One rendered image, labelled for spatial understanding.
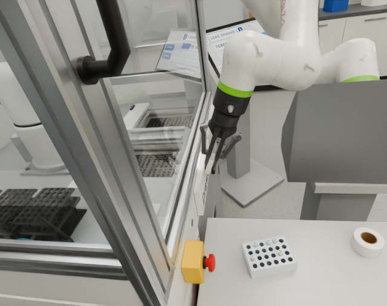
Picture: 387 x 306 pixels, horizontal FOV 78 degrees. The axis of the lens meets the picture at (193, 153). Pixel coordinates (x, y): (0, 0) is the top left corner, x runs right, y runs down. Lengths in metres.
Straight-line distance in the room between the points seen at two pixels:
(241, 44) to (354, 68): 0.53
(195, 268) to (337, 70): 0.82
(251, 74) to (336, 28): 3.16
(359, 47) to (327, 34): 2.67
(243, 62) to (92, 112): 0.40
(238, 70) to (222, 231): 0.50
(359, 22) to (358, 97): 2.98
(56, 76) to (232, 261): 0.66
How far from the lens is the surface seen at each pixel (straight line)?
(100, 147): 0.27
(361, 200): 1.16
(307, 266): 0.78
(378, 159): 1.00
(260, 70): 0.59
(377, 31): 3.91
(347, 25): 3.76
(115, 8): 0.23
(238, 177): 2.07
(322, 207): 1.15
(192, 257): 0.60
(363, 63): 1.03
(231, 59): 0.59
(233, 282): 0.74
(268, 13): 1.01
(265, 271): 0.73
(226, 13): 2.22
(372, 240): 0.86
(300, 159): 0.93
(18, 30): 0.23
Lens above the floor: 1.42
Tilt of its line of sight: 35 degrees down
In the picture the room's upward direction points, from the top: 10 degrees counter-clockwise
